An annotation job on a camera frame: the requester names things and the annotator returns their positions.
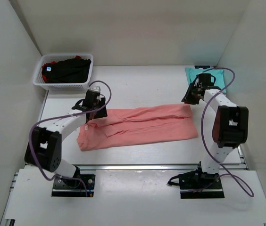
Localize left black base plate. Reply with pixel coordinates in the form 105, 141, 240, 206
51, 170, 96, 198

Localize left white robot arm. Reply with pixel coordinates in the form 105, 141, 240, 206
25, 88, 107, 180

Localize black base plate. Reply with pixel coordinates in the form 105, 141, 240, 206
167, 169, 224, 199
51, 170, 96, 198

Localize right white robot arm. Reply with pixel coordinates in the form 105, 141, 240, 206
167, 70, 249, 192

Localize white plastic basket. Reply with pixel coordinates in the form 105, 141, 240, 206
33, 53, 94, 90

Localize dark blue label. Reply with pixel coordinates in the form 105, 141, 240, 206
194, 65, 211, 69

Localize teal folded t shirt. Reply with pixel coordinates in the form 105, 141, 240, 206
185, 67, 225, 89

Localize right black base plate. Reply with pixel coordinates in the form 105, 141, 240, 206
167, 169, 224, 199

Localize pink t shirt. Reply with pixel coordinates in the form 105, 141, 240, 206
77, 104, 198, 151

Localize black and red t shirt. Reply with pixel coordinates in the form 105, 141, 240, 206
42, 56, 91, 84

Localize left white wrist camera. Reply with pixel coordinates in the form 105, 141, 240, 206
88, 86, 101, 93

